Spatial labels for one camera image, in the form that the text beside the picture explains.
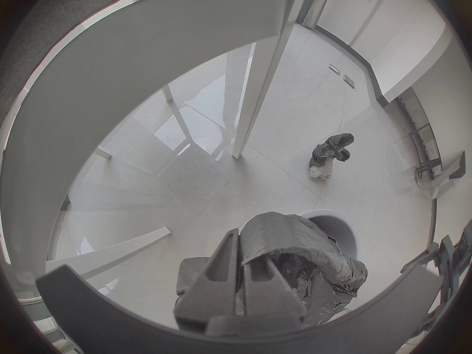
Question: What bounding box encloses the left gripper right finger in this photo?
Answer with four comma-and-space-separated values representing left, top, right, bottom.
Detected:
243, 260, 307, 324

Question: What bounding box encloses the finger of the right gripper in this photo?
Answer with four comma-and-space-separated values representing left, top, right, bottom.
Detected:
448, 152, 466, 179

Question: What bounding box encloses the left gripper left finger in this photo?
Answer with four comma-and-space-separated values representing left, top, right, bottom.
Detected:
174, 228, 241, 332

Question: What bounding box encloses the black plastic bag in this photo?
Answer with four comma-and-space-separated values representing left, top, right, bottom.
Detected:
176, 212, 369, 327

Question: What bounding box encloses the black plastic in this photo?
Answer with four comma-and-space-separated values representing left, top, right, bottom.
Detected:
311, 133, 354, 169

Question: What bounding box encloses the white trash bin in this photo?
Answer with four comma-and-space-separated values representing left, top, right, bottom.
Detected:
302, 208, 360, 263

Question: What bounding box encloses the grey padded white-framed chair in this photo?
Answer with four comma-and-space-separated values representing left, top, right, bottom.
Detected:
0, 0, 295, 283

